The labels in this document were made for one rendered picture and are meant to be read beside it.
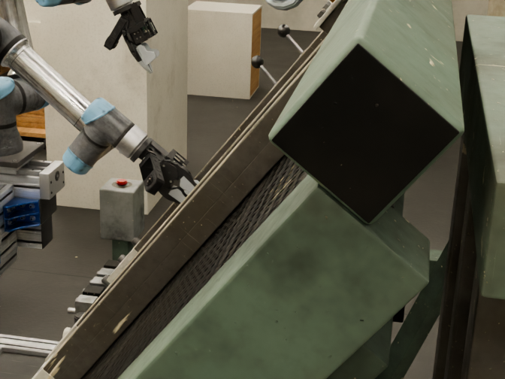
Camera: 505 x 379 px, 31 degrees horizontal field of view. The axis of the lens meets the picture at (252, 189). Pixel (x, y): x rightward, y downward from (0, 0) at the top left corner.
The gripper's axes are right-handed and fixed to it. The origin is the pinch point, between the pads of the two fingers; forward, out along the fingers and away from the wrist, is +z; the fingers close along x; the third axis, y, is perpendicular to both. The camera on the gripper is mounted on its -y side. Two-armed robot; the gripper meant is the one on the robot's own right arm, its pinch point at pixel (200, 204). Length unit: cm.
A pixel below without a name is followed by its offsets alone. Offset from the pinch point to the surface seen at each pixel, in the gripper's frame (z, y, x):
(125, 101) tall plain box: -53, 269, 108
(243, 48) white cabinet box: -28, 537, 118
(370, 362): 12, -130, -60
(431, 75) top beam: -1, -132, -82
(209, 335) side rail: -1, -138, -57
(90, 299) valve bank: -4, 25, 57
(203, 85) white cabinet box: -34, 536, 165
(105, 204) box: -20, 70, 55
